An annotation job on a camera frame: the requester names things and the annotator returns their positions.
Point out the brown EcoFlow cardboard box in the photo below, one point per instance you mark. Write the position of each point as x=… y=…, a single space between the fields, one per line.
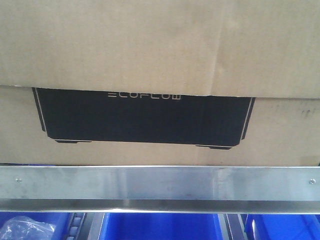
x=160 y=82

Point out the middle blue storage bin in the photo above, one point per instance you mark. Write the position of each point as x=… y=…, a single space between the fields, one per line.
x=161 y=226

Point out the blue storage bin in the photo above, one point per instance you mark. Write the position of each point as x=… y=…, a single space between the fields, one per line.
x=282 y=226
x=161 y=226
x=60 y=219

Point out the left blue storage bin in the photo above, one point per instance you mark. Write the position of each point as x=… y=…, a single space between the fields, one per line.
x=60 y=219

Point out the right blue storage bin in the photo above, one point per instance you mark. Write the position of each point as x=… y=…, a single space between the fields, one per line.
x=282 y=226

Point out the clear plastic bag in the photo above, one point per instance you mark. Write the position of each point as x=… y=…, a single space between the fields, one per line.
x=26 y=228

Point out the steel shelf front rail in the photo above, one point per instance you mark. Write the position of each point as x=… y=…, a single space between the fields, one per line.
x=175 y=189

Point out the right grey divider post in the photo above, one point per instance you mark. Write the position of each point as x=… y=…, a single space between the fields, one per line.
x=232 y=227

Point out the grey shelf divider post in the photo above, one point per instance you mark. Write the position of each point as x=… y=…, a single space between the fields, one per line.
x=85 y=226

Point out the right rail screw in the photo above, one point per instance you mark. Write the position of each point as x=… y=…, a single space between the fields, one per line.
x=312 y=181

